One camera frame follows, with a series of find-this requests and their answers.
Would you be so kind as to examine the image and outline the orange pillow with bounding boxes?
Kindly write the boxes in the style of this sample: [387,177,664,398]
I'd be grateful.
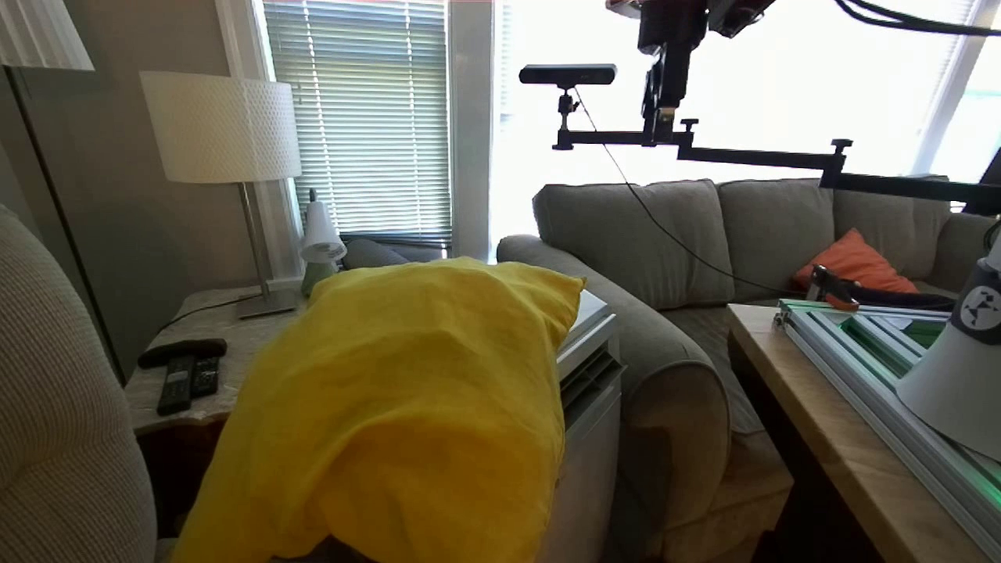
[789,225,922,300]

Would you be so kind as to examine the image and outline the stone-topped side table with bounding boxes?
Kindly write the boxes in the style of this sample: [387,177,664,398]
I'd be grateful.
[122,280,317,535]

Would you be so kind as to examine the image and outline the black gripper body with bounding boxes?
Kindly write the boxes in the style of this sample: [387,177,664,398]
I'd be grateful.
[634,0,713,57]

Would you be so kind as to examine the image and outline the black stereo camera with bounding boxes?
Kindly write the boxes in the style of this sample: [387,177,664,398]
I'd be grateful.
[515,60,621,92]

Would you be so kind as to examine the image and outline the white spray bottle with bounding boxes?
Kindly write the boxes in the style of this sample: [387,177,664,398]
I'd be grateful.
[299,183,350,300]

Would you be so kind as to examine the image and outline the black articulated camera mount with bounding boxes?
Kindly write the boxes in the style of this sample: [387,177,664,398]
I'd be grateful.
[548,87,1001,215]

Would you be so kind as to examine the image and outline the dark grey cushion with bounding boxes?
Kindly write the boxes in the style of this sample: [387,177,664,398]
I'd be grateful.
[342,228,450,272]

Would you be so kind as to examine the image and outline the black remote control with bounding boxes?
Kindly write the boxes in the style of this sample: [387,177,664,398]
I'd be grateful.
[190,352,226,400]
[134,334,228,368]
[155,352,197,416]

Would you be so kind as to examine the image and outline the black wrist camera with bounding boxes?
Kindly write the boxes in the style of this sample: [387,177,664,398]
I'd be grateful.
[708,0,779,40]

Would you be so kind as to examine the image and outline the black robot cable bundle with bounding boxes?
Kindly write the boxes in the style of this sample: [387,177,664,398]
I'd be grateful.
[833,0,1001,40]

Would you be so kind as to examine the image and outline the white window blinds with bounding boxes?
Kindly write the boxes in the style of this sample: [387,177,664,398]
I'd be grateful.
[260,0,454,239]

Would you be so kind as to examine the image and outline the thin black camera cable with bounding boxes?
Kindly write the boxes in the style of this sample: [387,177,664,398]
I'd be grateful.
[571,87,796,296]

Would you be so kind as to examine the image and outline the grey sofa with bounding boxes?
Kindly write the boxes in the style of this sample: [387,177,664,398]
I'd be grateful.
[494,171,1001,563]

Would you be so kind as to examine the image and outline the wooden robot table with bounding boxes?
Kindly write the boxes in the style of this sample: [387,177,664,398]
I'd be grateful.
[726,300,994,563]

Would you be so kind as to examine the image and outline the grey upholstered armchair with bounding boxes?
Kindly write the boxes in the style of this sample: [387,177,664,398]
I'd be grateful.
[0,201,159,563]

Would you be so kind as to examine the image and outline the white air conditioner unit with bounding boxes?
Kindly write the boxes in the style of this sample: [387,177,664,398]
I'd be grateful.
[534,286,627,563]

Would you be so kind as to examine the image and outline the lamp with pleated white shade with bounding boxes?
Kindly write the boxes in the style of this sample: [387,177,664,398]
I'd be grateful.
[0,0,95,74]

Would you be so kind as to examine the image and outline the yellow cloth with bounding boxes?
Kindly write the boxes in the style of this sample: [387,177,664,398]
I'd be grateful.
[170,255,587,563]

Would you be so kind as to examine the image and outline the table lamp with drum shade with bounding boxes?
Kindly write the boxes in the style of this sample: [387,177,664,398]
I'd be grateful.
[138,65,306,323]

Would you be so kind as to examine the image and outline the aluminium frame with green light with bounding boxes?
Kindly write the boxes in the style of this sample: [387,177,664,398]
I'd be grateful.
[777,294,1001,560]

